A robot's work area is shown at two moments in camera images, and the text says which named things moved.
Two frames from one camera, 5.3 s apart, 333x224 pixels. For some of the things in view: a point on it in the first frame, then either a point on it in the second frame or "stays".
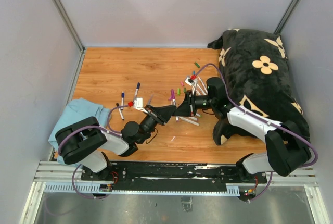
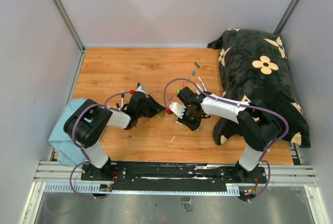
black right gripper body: x=201 y=102 to x=190 y=119
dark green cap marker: x=202 y=83 stays
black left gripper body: x=151 y=122 to x=142 y=112
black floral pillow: x=256 y=78 stays
